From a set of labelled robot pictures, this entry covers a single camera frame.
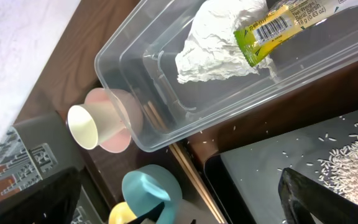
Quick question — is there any cream plastic cup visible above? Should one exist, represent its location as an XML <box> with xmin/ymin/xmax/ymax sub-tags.
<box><xmin>67</xmin><ymin>101</ymin><xmax>125</xmax><ymax>150</ymax></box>

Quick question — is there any grey plastic dish rack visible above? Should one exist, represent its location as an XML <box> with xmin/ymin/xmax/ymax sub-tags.
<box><xmin>0</xmin><ymin>112</ymin><xmax>109</xmax><ymax>223</ymax></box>

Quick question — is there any black food waste tray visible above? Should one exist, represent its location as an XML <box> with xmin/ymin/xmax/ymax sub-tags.
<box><xmin>204</xmin><ymin>110</ymin><xmax>358</xmax><ymax>223</ymax></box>

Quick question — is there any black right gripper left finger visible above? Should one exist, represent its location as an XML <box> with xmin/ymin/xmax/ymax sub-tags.
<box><xmin>0</xmin><ymin>167</ymin><xmax>81</xmax><ymax>224</ymax></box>

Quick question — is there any green yellow snack wrapper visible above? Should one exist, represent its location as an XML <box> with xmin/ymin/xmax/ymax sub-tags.
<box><xmin>234</xmin><ymin>0</ymin><xmax>358</xmax><ymax>67</ymax></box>

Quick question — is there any pink plastic bowl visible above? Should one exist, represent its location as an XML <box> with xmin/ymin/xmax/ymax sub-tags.
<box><xmin>85</xmin><ymin>88</ymin><xmax>143</xmax><ymax>153</ymax></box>

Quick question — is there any white paper napkin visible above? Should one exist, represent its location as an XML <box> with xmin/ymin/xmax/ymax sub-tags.
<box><xmin>175</xmin><ymin>0</ymin><xmax>277</xmax><ymax>84</ymax></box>

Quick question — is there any light blue plastic bowl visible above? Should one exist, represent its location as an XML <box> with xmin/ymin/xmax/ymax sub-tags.
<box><xmin>122</xmin><ymin>164</ymin><xmax>183</xmax><ymax>224</ymax></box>

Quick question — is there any clear plastic waste bin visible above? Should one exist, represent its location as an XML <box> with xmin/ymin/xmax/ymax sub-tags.
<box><xmin>94</xmin><ymin>0</ymin><xmax>358</xmax><ymax>152</ymax></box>

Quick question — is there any dark brown serving tray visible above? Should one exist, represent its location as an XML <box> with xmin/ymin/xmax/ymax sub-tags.
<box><xmin>56</xmin><ymin>110</ymin><xmax>229</xmax><ymax>224</ymax></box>

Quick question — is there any left wooden chopstick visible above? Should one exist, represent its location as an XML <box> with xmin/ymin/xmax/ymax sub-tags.
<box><xmin>143</xmin><ymin>104</ymin><xmax>223</xmax><ymax>224</ymax></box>

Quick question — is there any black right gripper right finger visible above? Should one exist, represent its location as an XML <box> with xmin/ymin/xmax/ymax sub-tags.
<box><xmin>278</xmin><ymin>168</ymin><xmax>358</xmax><ymax>224</ymax></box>

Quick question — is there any yellow plastic plate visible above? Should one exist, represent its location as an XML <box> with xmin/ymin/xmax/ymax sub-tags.
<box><xmin>108</xmin><ymin>202</ymin><xmax>137</xmax><ymax>224</ymax></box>

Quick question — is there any pile of white rice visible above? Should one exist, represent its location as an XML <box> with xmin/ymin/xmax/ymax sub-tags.
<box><xmin>275</xmin><ymin>105</ymin><xmax>358</xmax><ymax>214</ymax></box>

